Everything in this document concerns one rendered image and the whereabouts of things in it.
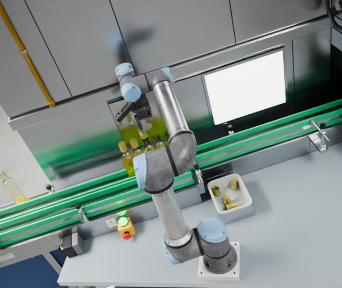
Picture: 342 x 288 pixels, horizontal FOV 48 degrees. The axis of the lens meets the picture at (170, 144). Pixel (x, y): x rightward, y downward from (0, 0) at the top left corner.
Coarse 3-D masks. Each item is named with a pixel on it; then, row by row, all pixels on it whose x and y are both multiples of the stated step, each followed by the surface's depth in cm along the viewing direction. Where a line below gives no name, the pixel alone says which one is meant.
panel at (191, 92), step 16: (272, 48) 187; (224, 64) 187; (240, 64) 186; (176, 80) 186; (192, 80) 186; (176, 96) 190; (192, 96) 192; (208, 96) 193; (112, 112) 188; (160, 112) 193; (192, 112) 197; (208, 112) 199; (256, 112) 206; (128, 128) 196; (160, 128) 199; (192, 128) 204; (208, 128) 206; (128, 144) 202
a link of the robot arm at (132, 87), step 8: (120, 80) 159; (128, 80) 155; (136, 80) 154; (144, 80) 154; (120, 88) 158; (128, 88) 151; (136, 88) 152; (144, 88) 154; (128, 96) 153; (136, 96) 154
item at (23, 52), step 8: (0, 8) 150; (8, 24) 154; (16, 40) 159; (24, 48) 163; (24, 56) 163; (32, 64) 167; (32, 72) 169; (40, 80) 172; (48, 96) 177; (48, 104) 180
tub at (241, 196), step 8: (232, 176) 196; (208, 184) 195; (216, 184) 197; (224, 184) 198; (240, 184) 192; (224, 192) 198; (232, 192) 197; (240, 192) 196; (216, 200) 196; (232, 200) 193; (240, 200) 192; (248, 200) 184; (216, 208) 183; (224, 208) 190; (240, 208) 180
